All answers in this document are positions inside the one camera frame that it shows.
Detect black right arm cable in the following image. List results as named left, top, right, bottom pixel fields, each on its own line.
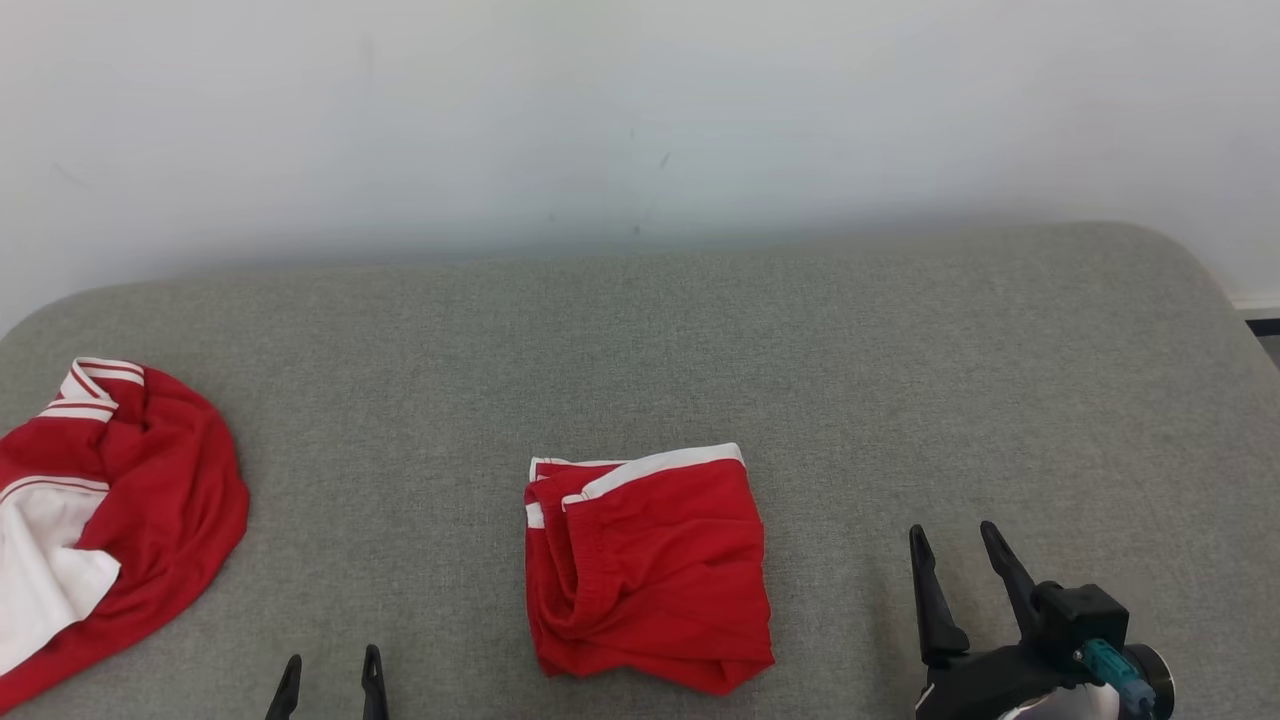
left=1075, top=640, right=1159, bottom=720

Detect red Bulls basketball jersey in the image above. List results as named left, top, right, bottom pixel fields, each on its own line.
left=0, top=357, right=251, bottom=713

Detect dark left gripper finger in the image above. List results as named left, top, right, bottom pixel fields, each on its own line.
left=265, top=655, right=303, bottom=720
left=362, top=645, right=389, bottom=720

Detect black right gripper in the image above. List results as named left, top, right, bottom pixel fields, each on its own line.
left=908, top=522, right=1086, bottom=720

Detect grey fabric sofa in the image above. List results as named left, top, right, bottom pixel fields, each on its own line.
left=0, top=222, right=1280, bottom=720

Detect red shorts with white trim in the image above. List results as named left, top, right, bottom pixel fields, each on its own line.
left=524, top=443, right=776, bottom=696

